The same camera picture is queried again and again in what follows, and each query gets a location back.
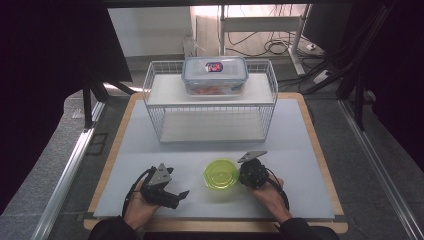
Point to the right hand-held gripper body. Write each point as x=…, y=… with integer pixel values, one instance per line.
x=253, y=173

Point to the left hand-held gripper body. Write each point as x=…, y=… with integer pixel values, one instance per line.
x=160, y=186

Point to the green round plastic container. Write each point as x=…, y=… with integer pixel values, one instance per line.
x=220, y=175

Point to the clear rectangular food container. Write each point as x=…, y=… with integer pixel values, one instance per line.
x=215, y=75

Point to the person's left hand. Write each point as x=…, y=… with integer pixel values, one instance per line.
x=140, y=206

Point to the person's right hand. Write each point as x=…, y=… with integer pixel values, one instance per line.
x=270, y=200

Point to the grey table mat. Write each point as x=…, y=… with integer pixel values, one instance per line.
x=233, y=206

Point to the black metal stand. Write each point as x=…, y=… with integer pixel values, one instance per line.
x=360, y=80
x=88, y=100

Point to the white power strip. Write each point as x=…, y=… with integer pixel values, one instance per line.
x=321, y=76

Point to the clear plastic bottle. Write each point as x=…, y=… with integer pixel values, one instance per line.
x=189, y=46

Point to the dark monitor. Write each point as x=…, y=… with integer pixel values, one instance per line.
x=326, y=26

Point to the aluminium rail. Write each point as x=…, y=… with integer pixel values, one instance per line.
x=376, y=160
x=66, y=173

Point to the white desk frame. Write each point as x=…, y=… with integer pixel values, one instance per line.
x=260, y=24

